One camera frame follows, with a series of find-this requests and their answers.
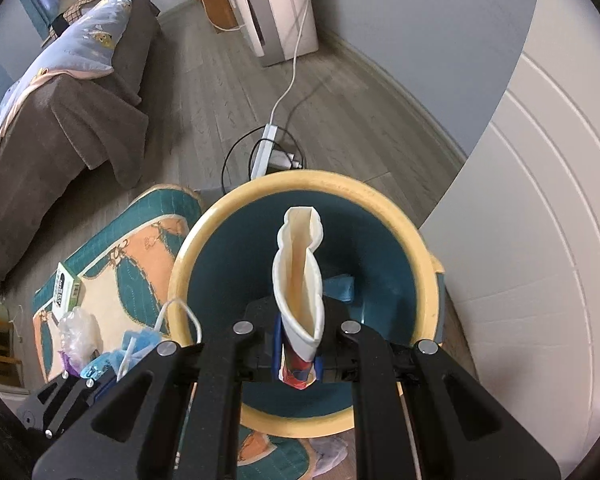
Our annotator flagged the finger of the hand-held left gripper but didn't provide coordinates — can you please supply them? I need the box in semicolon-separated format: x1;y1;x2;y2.
17;371;124;440

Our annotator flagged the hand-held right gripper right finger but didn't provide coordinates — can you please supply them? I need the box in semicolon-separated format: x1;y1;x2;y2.
313;304;563;480

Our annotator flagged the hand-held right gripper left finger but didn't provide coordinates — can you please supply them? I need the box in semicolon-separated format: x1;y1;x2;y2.
32;300;283;480

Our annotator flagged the crushed white paper cup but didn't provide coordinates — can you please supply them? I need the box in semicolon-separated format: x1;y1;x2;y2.
271;206;327;391

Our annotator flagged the white tissue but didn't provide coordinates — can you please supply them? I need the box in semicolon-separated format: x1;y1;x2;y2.
312;432;352;480

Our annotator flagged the blue face mask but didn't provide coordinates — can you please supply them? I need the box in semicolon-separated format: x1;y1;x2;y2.
80;299;203;386

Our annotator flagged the yellow rimmed teal bin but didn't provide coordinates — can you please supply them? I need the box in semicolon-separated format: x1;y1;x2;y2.
167;170;448;440

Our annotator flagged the clear plastic bag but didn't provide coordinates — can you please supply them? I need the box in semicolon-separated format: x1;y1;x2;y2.
57;306;104;372

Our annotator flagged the blue wrapper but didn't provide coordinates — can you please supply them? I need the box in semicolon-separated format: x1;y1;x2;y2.
325;274;357;304

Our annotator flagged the green and white box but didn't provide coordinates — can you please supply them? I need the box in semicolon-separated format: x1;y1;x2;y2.
51;261;86;320

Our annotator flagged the teal and orange rug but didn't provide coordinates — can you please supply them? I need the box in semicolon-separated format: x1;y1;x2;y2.
32;185;361;480

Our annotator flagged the white plug adapter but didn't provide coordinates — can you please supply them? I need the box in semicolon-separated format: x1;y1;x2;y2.
271;151;304;172

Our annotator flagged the brown covered bed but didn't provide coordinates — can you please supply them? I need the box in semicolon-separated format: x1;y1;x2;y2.
0;0;163;291

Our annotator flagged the white panelled door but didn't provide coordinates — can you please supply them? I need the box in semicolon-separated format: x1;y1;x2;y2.
420;0;600;456

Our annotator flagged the white air purifier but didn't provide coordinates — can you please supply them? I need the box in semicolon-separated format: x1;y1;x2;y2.
215;0;320;67

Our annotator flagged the light blue printed blanket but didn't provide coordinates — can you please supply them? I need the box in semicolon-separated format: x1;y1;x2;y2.
0;0;133;181

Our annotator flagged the white power strip with cables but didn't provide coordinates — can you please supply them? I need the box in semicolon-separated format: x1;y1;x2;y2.
221;127;306;196

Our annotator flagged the white power cable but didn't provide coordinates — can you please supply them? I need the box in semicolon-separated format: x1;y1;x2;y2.
269;0;313;130

